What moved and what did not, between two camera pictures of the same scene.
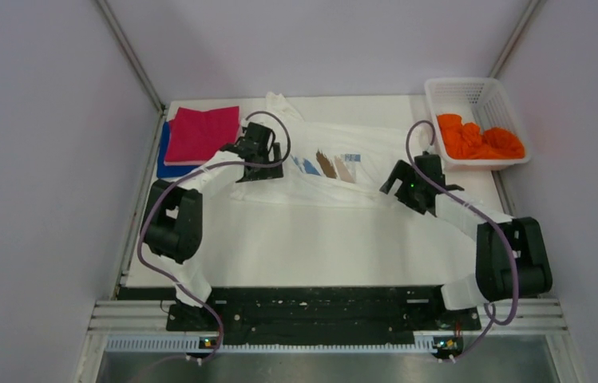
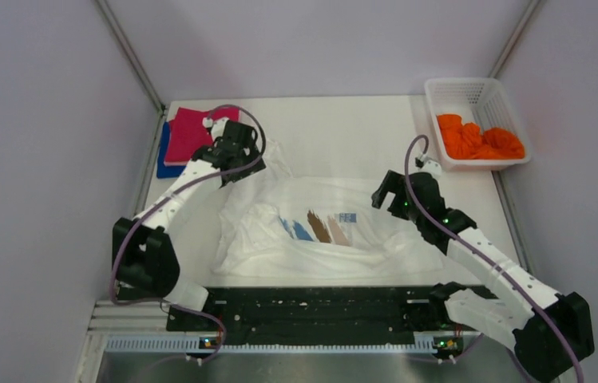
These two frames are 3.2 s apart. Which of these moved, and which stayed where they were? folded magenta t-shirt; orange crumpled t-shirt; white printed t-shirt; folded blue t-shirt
Moved: white printed t-shirt
Stayed: folded blue t-shirt; orange crumpled t-shirt; folded magenta t-shirt
